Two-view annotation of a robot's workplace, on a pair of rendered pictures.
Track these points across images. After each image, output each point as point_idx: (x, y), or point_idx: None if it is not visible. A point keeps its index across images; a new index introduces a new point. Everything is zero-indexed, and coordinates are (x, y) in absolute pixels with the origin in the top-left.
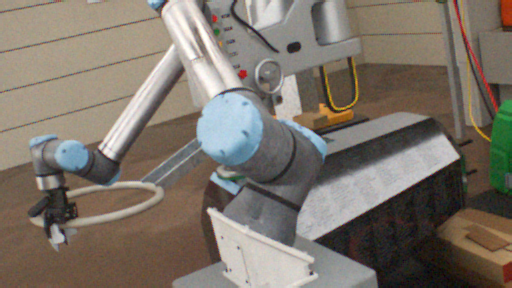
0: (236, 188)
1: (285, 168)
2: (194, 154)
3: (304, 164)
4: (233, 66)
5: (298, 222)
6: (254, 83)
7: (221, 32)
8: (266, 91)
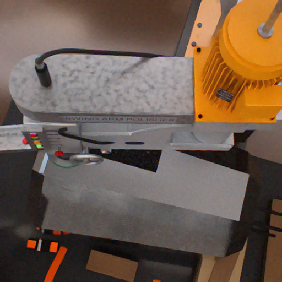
0: (43, 168)
1: None
2: (12, 150)
3: None
4: (54, 144)
5: (63, 217)
6: (76, 150)
7: (41, 139)
8: (79, 163)
